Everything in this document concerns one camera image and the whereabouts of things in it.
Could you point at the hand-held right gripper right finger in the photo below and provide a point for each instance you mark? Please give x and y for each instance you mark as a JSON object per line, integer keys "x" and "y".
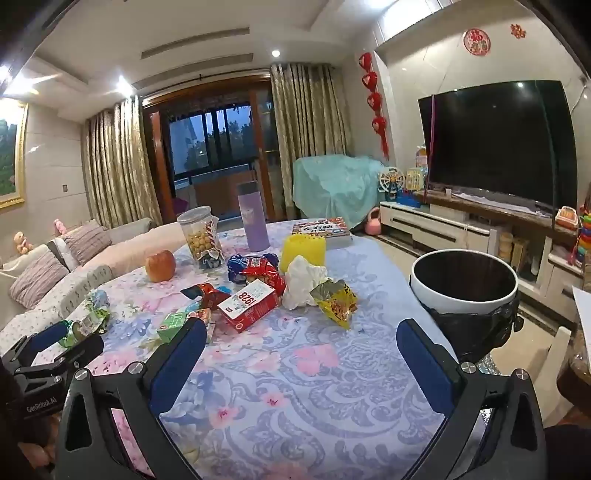
{"x": 425, "y": 369}

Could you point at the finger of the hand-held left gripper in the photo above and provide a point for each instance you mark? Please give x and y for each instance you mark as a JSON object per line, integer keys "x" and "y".
{"x": 46, "y": 338}
{"x": 76, "y": 351}

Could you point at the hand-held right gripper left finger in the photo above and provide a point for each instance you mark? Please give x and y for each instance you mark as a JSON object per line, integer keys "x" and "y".
{"x": 180, "y": 360}

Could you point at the green silver wrapper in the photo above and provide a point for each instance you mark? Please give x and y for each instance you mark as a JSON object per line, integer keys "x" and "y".
{"x": 76, "y": 333}

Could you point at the green drink carton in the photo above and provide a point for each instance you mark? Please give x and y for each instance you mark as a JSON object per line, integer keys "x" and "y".
{"x": 173, "y": 325}

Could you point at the green foil wrapper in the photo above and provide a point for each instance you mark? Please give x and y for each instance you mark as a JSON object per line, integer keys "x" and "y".
{"x": 96, "y": 302}

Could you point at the black bin bag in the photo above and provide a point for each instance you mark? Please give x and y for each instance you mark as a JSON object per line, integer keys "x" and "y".
{"x": 480, "y": 333}

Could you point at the red candy wrapper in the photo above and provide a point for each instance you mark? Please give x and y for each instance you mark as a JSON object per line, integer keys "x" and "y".
{"x": 210, "y": 295}

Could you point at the white round bin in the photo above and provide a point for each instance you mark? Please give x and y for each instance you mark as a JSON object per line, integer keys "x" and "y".
{"x": 461, "y": 307}

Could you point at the red and white box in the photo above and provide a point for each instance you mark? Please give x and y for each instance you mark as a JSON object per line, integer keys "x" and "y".
{"x": 249, "y": 307}

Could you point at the yellow snack wrapper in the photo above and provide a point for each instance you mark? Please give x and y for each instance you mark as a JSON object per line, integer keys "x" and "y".
{"x": 334, "y": 304}

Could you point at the red cookie wrapper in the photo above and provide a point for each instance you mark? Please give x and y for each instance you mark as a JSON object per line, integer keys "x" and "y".
{"x": 265, "y": 276}

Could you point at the white tissue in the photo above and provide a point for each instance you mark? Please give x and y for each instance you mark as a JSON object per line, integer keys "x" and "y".
{"x": 300, "y": 288}

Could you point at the yellow ribbed sponge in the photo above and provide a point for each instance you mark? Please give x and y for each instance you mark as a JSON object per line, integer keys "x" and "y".
{"x": 302, "y": 254}

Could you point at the person's left hand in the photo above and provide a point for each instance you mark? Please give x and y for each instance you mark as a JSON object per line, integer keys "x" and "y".
{"x": 33, "y": 454}

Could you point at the striped pink pillow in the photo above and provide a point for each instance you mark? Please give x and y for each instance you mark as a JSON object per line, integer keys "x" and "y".
{"x": 39, "y": 286}
{"x": 87, "y": 242}

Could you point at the red apple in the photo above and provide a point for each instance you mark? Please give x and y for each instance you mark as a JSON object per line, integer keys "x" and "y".
{"x": 160, "y": 266}

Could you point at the beige plush toy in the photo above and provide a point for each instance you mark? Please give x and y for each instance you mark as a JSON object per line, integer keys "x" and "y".
{"x": 22, "y": 242}

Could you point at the pink plush toy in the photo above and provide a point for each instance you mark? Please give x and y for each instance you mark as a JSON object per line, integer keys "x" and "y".
{"x": 60, "y": 227}

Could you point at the light fabric sofa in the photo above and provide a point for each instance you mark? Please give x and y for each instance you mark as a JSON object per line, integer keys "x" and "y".
{"x": 138, "y": 247}

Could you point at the clear snack jar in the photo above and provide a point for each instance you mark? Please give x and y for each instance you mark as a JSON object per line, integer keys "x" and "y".
{"x": 198, "y": 237}

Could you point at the floral tablecloth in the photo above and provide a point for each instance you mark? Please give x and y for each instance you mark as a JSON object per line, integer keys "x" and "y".
{"x": 300, "y": 392}

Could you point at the white television cabinet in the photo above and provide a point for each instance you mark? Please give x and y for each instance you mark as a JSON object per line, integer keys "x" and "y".
{"x": 438, "y": 226}

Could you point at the stacked yellow containers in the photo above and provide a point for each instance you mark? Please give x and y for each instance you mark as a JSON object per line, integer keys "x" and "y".
{"x": 507, "y": 247}

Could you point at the pink kettlebell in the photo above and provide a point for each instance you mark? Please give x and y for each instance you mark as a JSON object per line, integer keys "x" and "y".
{"x": 372, "y": 226}

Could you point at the purple drink bottle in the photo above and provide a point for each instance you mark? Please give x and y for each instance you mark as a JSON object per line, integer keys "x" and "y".
{"x": 254, "y": 226}

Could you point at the brown marble side table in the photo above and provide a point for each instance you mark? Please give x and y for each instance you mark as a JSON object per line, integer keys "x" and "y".
{"x": 577, "y": 383}

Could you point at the white paper sheet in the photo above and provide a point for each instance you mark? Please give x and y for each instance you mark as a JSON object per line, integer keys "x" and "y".
{"x": 582, "y": 327}

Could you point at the blue toy tray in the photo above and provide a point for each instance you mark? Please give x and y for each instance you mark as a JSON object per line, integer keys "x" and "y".
{"x": 408, "y": 198}

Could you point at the colourful cover book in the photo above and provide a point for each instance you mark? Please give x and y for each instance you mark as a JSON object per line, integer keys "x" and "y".
{"x": 323, "y": 229}

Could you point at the beige patterned curtain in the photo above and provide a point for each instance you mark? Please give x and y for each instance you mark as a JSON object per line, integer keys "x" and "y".
{"x": 120, "y": 166}
{"x": 309, "y": 110}

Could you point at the gold framed painting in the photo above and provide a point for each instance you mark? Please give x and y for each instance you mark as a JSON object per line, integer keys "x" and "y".
{"x": 11, "y": 152}

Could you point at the yellow toy house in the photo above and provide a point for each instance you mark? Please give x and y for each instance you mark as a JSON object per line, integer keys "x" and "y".
{"x": 415, "y": 180}

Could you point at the ferris wheel toy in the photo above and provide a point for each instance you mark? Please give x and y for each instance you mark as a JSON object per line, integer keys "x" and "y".
{"x": 391, "y": 180}

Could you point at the teal cover cloth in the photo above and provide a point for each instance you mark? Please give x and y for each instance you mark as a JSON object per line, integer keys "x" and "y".
{"x": 332, "y": 184}

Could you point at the toy telephone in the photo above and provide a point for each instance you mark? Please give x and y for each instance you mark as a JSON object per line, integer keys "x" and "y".
{"x": 568, "y": 217}

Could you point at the pink toy bottle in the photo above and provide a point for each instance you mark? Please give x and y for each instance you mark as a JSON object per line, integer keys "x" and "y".
{"x": 421, "y": 157}

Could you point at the wooden glass sliding door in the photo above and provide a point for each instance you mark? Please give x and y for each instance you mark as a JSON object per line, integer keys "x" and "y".
{"x": 207, "y": 138}

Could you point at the black flat television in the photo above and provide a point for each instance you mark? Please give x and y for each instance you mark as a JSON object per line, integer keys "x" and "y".
{"x": 498, "y": 143}

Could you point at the red heart hanging decoration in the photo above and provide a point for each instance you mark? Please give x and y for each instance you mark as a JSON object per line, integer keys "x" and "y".
{"x": 369, "y": 78}

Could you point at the round red wall decoration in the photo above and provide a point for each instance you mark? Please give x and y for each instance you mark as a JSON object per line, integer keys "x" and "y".
{"x": 476, "y": 41}

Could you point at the small red wall decoration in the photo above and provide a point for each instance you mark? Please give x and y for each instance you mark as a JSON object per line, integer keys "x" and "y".
{"x": 518, "y": 30}

